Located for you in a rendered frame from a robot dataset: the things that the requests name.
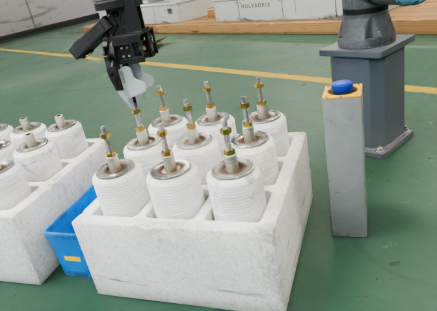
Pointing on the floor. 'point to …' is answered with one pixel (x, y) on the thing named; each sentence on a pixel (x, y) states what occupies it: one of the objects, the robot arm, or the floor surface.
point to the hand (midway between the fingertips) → (130, 102)
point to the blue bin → (66, 229)
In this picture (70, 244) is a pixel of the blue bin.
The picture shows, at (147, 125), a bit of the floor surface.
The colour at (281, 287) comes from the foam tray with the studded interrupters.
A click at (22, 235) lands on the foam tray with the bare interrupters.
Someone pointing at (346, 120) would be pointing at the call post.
